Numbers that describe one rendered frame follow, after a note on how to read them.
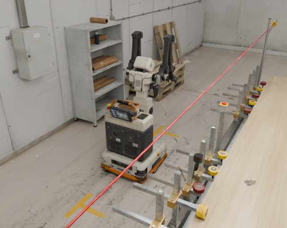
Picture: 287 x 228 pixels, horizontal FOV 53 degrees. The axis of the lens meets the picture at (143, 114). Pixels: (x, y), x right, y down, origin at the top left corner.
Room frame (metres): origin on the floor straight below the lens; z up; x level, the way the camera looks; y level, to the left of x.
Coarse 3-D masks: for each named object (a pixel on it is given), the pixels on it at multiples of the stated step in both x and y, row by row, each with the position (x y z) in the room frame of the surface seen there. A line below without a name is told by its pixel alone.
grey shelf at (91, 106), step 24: (96, 24) 4.57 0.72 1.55; (120, 24) 4.92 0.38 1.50; (72, 48) 4.29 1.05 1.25; (96, 48) 4.29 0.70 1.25; (120, 48) 4.93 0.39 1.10; (72, 72) 4.31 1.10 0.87; (96, 72) 4.25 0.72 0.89; (120, 72) 4.94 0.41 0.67; (72, 96) 4.34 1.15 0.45; (96, 96) 4.21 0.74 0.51; (120, 96) 4.95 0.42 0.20
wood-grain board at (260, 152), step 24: (264, 96) 3.28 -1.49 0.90; (264, 120) 2.64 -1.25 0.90; (240, 144) 2.18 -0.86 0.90; (264, 144) 2.18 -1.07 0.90; (240, 168) 1.83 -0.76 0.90; (264, 168) 1.83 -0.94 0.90; (216, 192) 1.56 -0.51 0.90; (240, 192) 1.56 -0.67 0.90; (264, 192) 1.56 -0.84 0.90; (216, 216) 1.34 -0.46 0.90; (240, 216) 1.34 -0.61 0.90; (264, 216) 1.34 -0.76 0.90
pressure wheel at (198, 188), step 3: (198, 183) 1.65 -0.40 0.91; (195, 186) 1.61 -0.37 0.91; (198, 186) 1.61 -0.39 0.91; (201, 186) 1.62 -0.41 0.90; (204, 186) 1.61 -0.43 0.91; (195, 189) 1.59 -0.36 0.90; (198, 189) 1.58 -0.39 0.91; (201, 189) 1.58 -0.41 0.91; (204, 189) 1.60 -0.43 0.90; (195, 192) 1.59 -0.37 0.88; (198, 192) 1.57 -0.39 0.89; (201, 192) 1.58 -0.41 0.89; (198, 198) 1.61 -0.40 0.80
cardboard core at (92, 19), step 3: (90, 18) 4.77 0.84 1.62; (93, 18) 4.74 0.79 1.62; (96, 18) 4.72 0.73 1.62; (99, 18) 4.70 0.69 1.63; (102, 18) 4.68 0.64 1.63; (90, 21) 4.77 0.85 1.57; (93, 21) 4.73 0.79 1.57; (96, 21) 4.70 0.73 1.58; (99, 21) 4.67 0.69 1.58; (102, 21) 4.64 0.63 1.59; (105, 21) 4.70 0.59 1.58
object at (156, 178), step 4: (148, 176) 1.80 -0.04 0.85; (152, 176) 1.78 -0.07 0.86; (156, 176) 1.78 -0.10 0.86; (156, 180) 1.76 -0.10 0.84; (160, 180) 1.75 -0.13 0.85; (164, 180) 1.73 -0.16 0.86; (168, 180) 1.73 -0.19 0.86; (168, 184) 1.71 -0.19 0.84; (172, 184) 1.70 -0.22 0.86; (180, 188) 1.67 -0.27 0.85; (192, 188) 1.65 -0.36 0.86; (192, 192) 1.62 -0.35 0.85
